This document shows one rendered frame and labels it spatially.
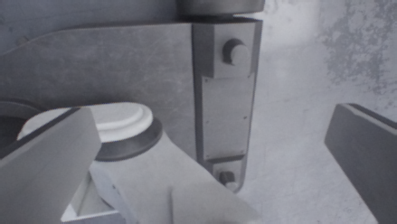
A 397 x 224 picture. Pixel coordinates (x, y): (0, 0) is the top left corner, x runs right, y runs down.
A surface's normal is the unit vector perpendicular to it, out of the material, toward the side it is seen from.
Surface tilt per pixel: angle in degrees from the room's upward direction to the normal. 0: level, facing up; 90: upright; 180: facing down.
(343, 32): 0
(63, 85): 0
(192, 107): 0
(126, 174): 90
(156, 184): 90
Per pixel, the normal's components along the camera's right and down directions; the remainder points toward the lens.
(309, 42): 0.18, 0.47
